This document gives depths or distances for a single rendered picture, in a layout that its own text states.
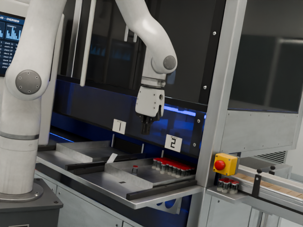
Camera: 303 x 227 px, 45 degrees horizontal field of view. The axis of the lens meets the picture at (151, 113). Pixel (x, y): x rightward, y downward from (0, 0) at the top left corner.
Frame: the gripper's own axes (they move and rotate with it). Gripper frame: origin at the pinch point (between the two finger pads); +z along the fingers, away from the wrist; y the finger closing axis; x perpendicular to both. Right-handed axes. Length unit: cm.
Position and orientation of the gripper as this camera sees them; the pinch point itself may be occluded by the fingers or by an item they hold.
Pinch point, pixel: (145, 129)
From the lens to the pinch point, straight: 132.3
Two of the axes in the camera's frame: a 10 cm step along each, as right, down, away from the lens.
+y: -7.5, -1.9, 6.4
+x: -6.5, -0.2, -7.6
